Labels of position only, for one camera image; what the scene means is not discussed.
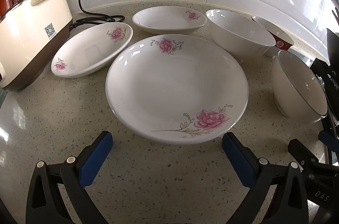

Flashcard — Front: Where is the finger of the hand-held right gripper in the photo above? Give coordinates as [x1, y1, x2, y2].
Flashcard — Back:
[288, 139, 321, 174]
[318, 131, 339, 147]

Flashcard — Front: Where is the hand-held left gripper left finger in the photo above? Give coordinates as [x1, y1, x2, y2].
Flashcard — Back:
[25, 131, 113, 224]

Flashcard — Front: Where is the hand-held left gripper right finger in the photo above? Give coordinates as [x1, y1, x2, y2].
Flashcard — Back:
[222, 132, 309, 224]

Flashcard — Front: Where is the white bowl with silver rim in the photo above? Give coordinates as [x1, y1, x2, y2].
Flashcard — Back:
[271, 50, 329, 124]

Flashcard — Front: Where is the large round floral plate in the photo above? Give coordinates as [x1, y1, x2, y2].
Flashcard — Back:
[105, 34, 249, 145]

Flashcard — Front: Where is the oval floral plate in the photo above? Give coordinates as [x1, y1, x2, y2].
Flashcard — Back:
[51, 22, 133, 79]
[132, 6, 207, 35]

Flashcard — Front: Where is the white bowl with red pattern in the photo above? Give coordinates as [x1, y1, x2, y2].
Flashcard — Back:
[251, 15, 295, 57]

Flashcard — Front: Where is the large plain white bowl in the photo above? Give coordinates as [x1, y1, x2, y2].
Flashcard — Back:
[205, 9, 276, 64]

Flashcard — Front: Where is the black gas stove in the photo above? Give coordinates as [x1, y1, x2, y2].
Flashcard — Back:
[291, 28, 339, 161]

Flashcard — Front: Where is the cream electric cooker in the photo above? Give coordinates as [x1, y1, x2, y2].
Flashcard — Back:
[0, 0, 73, 93]

